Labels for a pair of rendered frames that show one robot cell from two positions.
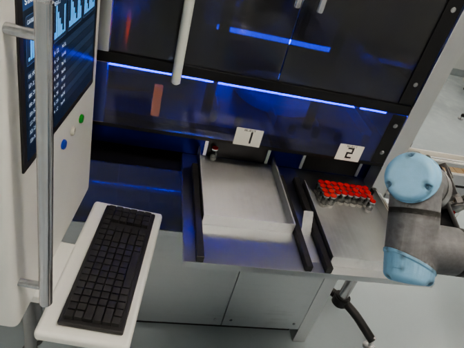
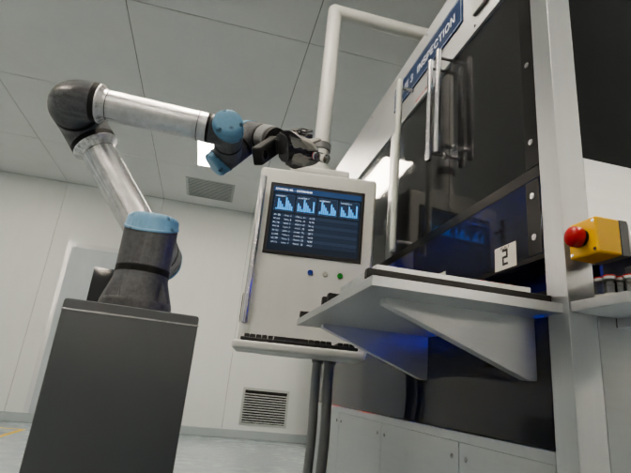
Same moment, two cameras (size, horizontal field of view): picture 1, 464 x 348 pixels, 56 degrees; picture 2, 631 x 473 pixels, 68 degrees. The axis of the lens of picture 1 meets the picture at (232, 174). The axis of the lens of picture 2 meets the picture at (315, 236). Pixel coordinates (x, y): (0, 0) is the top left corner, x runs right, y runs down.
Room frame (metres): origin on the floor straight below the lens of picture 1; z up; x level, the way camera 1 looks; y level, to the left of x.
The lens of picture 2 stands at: (0.88, -1.46, 0.67)
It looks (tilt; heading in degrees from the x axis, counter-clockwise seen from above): 18 degrees up; 93
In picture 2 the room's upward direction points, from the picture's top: 6 degrees clockwise
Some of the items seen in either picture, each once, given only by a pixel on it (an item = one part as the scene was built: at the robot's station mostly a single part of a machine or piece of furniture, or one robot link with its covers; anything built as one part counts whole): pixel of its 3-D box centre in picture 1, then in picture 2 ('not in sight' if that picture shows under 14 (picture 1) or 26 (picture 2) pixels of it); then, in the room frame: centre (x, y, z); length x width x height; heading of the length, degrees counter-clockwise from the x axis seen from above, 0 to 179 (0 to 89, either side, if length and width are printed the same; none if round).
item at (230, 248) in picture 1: (296, 214); (412, 318); (1.08, -0.22, 0.87); 0.70 x 0.48 x 0.02; 105
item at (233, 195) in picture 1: (242, 186); not in sight; (1.10, -0.04, 0.90); 0.34 x 0.26 x 0.04; 15
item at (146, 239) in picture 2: not in sight; (149, 241); (0.44, -0.44, 0.96); 0.13 x 0.12 x 0.14; 102
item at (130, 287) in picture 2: not in sight; (138, 291); (0.44, -0.45, 0.84); 0.15 x 0.15 x 0.10
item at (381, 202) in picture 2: not in sight; (371, 214); (1.01, 0.69, 1.51); 0.49 x 0.01 x 0.59; 105
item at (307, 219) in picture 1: (311, 235); not in sight; (0.95, -0.26, 0.91); 0.14 x 0.03 x 0.06; 15
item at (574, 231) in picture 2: not in sight; (577, 236); (1.33, -0.59, 0.99); 0.04 x 0.04 x 0.04; 15
